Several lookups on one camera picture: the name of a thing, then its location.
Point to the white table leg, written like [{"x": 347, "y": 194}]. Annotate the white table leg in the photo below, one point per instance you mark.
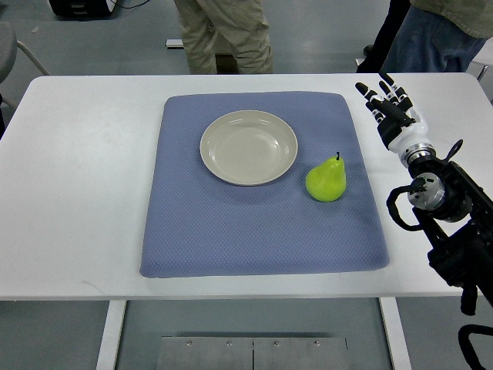
[
  {"x": 396, "y": 343},
  {"x": 112, "y": 331}
]

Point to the white chair right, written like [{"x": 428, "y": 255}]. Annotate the white chair right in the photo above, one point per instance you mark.
[{"x": 484, "y": 58}]

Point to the person in black trousers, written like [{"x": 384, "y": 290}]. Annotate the person in black trousers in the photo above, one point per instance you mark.
[{"x": 377, "y": 54}]

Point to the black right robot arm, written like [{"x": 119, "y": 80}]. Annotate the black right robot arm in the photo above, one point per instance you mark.
[{"x": 455, "y": 214}]

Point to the blue textured mat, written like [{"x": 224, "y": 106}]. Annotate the blue textured mat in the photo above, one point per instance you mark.
[{"x": 198, "y": 225}]

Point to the person in khaki trousers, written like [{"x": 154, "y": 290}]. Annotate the person in khaki trousers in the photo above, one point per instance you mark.
[{"x": 242, "y": 24}]

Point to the white right table leg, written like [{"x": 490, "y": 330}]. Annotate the white right table leg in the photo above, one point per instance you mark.
[{"x": 396, "y": 343}]

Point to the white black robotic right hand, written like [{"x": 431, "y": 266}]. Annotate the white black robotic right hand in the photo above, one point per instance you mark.
[{"x": 398, "y": 122}]

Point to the white floor bracket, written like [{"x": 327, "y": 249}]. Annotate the white floor bracket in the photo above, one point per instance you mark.
[{"x": 174, "y": 44}]

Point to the white left table leg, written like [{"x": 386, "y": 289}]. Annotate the white left table leg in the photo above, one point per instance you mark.
[{"x": 112, "y": 331}]

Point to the beige round plate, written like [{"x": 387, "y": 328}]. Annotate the beige round plate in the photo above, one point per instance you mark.
[{"x": 248, "y": 147}]

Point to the grey chair left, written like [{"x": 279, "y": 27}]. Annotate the grey chair left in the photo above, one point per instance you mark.
[{"x": 9, "y": 48}]

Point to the green pear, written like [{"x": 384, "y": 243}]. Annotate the green pear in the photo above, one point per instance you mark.
[{"x": 327, "y": 182}]

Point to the black equipment case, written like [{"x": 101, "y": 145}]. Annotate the black equipment case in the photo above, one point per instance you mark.
[{"x": 82, "y": 8}]

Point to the person in blue jeans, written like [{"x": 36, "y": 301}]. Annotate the person in blue jeans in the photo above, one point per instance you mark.
[{"x": 440, "y": 36}]

